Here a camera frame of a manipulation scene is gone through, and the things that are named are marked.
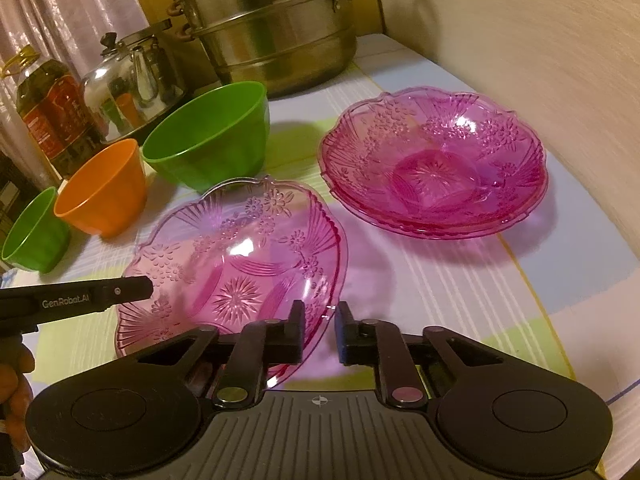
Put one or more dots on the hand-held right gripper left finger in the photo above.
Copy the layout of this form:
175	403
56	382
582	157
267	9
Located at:
298	327

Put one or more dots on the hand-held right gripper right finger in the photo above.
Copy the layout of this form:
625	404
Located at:
343	341

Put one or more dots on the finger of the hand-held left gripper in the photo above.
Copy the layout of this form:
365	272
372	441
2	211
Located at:
75	301

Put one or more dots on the small green plastic bowl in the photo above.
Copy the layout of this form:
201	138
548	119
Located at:
35	235

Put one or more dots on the pink transparent patterned plate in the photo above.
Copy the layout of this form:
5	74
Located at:
452	233
435	160
240	255

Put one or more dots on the orange plastic bowl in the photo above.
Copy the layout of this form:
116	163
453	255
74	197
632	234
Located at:
105	190

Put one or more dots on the large green plastic bowl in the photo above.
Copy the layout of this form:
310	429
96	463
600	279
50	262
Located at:
210	135

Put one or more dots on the person's left hand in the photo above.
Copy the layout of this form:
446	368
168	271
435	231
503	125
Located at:
17	395

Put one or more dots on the checked pastel tablecloth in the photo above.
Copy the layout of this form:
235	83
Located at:
450	300

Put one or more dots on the cooking oil bottle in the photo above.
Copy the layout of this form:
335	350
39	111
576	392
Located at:
55	110

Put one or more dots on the stainless steel kettle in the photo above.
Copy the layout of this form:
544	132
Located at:
120	90

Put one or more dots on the stainless steel steamer pot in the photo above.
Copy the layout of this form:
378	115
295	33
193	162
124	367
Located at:
275	35

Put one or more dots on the pale pink curtain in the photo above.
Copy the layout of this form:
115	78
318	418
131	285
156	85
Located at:
65	5

